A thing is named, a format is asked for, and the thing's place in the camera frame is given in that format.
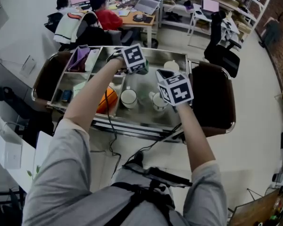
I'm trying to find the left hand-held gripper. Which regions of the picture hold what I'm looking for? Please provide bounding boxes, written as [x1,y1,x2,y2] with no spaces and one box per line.
[121,43,149,75]

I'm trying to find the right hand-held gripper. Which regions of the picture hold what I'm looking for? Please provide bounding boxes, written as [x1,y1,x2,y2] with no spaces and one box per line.
[155,69,194,107]

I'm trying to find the green cup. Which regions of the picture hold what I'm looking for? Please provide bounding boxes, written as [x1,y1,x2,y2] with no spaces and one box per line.
[141,60,150,75]

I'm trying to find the white mugs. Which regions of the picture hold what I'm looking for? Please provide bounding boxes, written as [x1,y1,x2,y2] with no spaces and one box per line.
[149,91,169,113]

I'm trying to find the white plastic cylindrical container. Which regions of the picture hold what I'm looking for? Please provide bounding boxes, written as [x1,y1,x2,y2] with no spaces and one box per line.
[163,59,180,73]

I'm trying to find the brown service cart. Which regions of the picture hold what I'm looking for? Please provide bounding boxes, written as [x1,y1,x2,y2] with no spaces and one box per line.
[31,45,236,144]

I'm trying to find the person's left forearm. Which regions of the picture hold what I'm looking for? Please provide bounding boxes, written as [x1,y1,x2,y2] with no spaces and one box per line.
[62,55,125,133]

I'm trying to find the person's right forearm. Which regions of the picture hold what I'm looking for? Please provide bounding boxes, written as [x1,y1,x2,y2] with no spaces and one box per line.
[175,101,216,174]

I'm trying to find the wooden desk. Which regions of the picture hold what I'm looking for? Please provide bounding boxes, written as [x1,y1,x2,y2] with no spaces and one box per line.
[108,2,158,48]

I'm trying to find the black mouse pad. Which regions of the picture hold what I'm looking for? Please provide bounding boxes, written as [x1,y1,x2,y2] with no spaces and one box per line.
[133,13,154,24]

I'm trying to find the white paper packet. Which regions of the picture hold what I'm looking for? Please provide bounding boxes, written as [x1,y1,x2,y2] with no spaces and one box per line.
[84,48,100,72]

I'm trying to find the orange box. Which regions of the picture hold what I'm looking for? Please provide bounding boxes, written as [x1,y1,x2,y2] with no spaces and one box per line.
[96,85,118,114]

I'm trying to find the purple cloth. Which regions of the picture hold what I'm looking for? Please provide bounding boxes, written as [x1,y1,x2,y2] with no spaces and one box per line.
[66,45,92,73]

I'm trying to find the silver laptop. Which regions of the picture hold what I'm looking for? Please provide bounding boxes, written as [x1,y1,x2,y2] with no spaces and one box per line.
[133,0,165,16]

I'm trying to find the black bag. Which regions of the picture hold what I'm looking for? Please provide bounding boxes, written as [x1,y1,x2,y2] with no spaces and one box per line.
[166,11,183,23]

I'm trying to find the pale green paper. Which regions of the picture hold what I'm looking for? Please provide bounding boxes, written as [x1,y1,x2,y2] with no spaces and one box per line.
[73,81,88,97]

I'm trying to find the white striped jacket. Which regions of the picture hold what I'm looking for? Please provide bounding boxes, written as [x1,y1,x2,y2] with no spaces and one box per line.
[53,12,85,44]

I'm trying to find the small white table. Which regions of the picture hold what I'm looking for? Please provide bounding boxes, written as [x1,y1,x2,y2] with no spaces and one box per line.
[187,0,240,48]

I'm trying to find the person's left black shoe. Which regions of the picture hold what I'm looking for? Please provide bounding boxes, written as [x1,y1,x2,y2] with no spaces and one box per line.
[132,151,144,166]

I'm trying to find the dark blue pouch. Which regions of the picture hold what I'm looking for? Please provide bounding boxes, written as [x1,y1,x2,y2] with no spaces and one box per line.
[61,89,73,103]

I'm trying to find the black pouch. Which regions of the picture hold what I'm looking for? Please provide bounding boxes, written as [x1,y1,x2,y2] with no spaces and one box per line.
[52,88,63,102]

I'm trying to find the black chest-mounted device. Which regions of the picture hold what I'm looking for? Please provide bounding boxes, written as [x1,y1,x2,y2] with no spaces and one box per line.
[146,166,193,190]

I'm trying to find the small laptop with pink screen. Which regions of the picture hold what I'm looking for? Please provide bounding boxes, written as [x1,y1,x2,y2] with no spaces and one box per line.
[201,0,220,20]

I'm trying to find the white document holder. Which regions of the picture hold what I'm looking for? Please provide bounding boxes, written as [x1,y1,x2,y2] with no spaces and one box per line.
[20,55,37,78]

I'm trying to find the grey coat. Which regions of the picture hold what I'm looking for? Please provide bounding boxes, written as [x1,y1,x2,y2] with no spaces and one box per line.
[259,17,283,48]

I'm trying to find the black chest harness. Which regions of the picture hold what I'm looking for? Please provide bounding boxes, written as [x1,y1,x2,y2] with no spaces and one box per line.
[103,181,177,226]

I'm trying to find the black high-back office chair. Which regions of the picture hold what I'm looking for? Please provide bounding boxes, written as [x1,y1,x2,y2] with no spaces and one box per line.
[0,86,55,148]

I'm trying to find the person's grey shirt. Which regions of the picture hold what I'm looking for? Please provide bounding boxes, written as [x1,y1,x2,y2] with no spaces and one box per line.
[21,119,228,226]

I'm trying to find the wooden table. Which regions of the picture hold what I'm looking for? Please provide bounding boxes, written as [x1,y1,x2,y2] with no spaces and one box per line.
[228,189,283,226]

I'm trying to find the green potted plant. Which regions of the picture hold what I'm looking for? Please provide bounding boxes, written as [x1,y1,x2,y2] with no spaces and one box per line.
[26,165,41,180]

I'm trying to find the white box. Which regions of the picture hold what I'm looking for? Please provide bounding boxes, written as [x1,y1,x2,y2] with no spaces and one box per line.
[0,127,23,170]

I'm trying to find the white desk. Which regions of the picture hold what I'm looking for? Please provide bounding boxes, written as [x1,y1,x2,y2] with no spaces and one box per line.
[0,112,36,194]

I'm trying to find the black cable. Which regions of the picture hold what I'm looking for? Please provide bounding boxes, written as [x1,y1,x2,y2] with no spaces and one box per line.
[122,123,183,167]
[105,90,122,174]

